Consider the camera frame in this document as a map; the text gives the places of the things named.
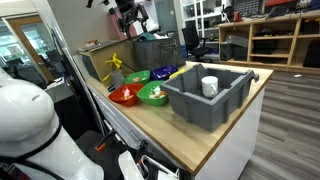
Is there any grey plastic bin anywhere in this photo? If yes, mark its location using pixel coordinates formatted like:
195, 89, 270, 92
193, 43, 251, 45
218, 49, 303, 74
160, 63, 260, 133

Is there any white bracket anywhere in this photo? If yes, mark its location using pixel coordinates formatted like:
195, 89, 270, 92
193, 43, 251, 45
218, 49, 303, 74
118, 149, 145, 180

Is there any black office chair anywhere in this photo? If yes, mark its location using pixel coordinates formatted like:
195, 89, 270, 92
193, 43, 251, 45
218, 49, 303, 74
181, 25, 214, 64

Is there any white fluffy plush toy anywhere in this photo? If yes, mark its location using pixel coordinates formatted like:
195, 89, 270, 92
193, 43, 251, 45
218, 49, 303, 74
151, 85, 162, 99

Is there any green plastic bowl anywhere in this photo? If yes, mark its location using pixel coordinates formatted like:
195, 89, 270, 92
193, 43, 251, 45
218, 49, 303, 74
136, 80, 169, 107
123, 69, 152, 86

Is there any red and white small item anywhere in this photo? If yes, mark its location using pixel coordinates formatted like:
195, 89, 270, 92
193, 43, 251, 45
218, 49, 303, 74
84, 39, 101, 48

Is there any white paper sheet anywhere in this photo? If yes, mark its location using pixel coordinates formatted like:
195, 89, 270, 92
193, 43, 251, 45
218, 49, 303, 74
133, 1, 160, 34

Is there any grey desk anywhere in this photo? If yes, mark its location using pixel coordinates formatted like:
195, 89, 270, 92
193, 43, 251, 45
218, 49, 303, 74
39, 77, 75, 106

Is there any yellow balloon figure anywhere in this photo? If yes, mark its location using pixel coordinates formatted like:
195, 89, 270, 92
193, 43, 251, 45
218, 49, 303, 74
104, 52, 124, 70

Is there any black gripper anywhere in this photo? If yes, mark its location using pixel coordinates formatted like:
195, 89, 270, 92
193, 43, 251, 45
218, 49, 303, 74
114, 0, 150, 34

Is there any wooden framed door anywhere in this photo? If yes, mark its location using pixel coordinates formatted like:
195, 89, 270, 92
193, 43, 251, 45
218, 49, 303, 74
6, 14, 55, 83

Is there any pink plush doll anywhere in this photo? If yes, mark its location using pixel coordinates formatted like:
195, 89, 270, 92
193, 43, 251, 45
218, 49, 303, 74
122, 87, 132, 100

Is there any red plastic bowl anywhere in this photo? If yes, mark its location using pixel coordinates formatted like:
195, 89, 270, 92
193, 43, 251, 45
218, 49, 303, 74
108, 83, 145, 108

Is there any brown cardboard box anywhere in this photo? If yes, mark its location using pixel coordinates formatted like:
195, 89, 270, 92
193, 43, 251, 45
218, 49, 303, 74
79, 39, 138, 88

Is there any purple plastic bowl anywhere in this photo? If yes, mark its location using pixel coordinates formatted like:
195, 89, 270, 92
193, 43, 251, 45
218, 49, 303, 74
150, 65, 179, 81

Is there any black storage box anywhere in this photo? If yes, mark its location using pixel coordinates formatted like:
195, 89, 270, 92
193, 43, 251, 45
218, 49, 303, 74
253, 39, 279, 55
233, 44, 249, 62

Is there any teal cloth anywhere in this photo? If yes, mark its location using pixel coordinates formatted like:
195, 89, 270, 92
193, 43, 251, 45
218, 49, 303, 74
138, 31, 157, 42

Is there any orange handled clamp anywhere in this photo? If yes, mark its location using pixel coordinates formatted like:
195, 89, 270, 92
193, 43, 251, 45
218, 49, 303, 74
94, 129, 118, 153

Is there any grey storage box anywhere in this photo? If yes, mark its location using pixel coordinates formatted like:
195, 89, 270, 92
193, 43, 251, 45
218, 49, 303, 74
219, 41, 235, 62

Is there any grey fabric storage bin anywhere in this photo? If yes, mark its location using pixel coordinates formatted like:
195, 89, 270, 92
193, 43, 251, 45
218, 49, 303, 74
133, 36, 186, 72

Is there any pink translucent container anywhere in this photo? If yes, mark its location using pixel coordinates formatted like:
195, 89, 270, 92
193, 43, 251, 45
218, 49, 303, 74
111, 8, 138, 41

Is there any white cup with handle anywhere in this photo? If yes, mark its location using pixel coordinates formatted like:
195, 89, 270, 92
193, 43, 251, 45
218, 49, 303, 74
201, 75, 219, 98

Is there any red item on shelf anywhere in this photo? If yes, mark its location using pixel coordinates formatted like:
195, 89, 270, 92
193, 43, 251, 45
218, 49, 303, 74
233, 11, 244, 23

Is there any grey cup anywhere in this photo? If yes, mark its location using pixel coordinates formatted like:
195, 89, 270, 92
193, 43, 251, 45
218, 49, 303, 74
109, 69, 126, 88

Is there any black clamp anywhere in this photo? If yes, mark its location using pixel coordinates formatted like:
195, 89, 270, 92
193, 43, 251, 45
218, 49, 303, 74
134, 139, 149, 165

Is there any white cabinet work table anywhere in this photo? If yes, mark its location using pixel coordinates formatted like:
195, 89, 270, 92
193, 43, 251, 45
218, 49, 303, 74
85, 61, 274, 180

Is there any yellow plastic bowl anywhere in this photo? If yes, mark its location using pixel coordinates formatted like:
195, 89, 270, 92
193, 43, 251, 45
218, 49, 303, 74
168, 67, 188, 80

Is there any wooden shelf unit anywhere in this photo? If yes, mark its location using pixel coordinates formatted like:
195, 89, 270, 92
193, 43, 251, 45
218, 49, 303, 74
218, 11, 320, 75

